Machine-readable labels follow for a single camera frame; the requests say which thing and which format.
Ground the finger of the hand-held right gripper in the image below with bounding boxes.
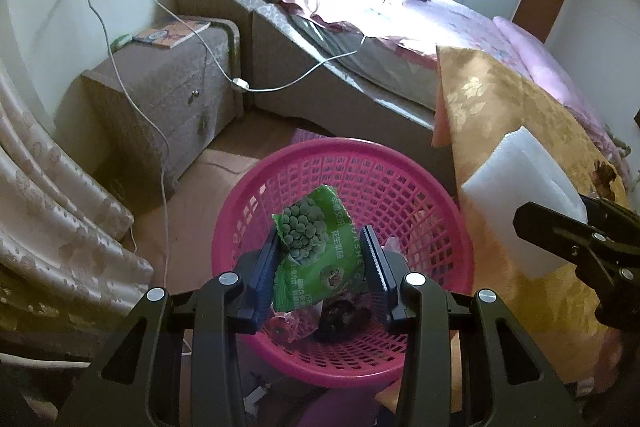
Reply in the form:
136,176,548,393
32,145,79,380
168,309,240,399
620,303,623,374
580,194,640,240
514,202,640,330

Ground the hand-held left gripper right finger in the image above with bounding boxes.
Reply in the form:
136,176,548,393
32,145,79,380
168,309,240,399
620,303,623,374
361,224,568,427

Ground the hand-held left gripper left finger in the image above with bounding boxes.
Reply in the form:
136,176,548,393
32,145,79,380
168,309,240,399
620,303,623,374
72,225,281,427

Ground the white foam block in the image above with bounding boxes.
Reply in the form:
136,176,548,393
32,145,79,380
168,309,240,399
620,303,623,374
460,125,588,280

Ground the green snack packet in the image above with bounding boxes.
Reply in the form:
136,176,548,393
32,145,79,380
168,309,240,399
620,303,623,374
271,185,373,312

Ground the red snack packet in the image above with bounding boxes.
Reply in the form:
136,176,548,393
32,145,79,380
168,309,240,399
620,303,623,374
265,307,321,343

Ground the black plastic bag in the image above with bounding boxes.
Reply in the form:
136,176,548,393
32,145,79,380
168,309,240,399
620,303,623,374
314,298,372,343

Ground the pink plastic basket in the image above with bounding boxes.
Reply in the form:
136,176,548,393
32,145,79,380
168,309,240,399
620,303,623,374
211,138,475,390

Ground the brown crumpled wrapper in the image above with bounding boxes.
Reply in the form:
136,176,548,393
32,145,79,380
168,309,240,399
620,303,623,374
591,159,621,188

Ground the golden floral tablecloth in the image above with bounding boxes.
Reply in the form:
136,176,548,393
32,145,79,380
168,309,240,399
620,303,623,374
432,44,633,408

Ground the purple cloth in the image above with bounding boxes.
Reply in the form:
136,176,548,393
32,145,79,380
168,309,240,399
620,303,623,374
295,387,391,427

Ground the grey fabric nightstand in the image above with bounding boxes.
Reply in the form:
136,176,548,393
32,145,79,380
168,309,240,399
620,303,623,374
80,16,246,198

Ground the floral pink bedsheet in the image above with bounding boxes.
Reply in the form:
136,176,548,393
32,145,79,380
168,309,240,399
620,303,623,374
370,0,526,68

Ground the grey upholstered bed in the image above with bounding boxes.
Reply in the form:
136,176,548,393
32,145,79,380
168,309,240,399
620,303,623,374
165,0,631,168

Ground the patterned beige curtain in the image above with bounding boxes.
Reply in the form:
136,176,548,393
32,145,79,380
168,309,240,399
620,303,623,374
0,52,156,343

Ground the colourful book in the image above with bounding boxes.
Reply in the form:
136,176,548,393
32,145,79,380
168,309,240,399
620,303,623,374
131,21,212,49

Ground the white lamp cable with switch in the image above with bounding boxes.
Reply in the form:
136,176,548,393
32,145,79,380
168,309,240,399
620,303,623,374
85,0,383,94

